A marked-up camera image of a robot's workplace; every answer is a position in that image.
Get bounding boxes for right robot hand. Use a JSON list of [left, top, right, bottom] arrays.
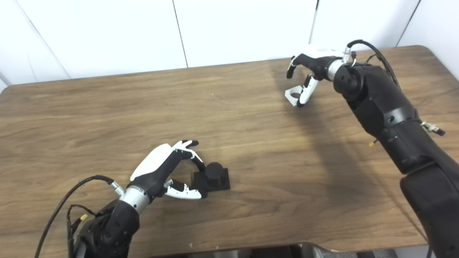
[[286, 45, 346, 108]]

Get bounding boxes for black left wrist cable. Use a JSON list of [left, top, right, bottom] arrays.
[[34, 175, 126, 258]]

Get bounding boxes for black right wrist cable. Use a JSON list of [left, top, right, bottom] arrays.
[[342, 39, 446, 137]]

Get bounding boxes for black peg with square base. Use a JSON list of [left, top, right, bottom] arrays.
[[194, 162, 231, 192]]

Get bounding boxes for thin left arm wire, yellow plug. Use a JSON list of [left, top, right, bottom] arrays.
[[66, 204, 97, 258]]

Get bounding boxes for white square piece with hole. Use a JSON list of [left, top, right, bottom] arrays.
[[285, 85, 309, 107]]

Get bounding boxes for dark robot torso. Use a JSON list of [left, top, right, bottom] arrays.
[[154, 243, 395, 258]]

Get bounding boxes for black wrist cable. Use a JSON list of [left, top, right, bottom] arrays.
[[34, 175, 126, 258], [342, 39, 446, 137]]

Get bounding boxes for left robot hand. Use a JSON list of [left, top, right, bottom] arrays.
[[130, 140, 208, 200]]

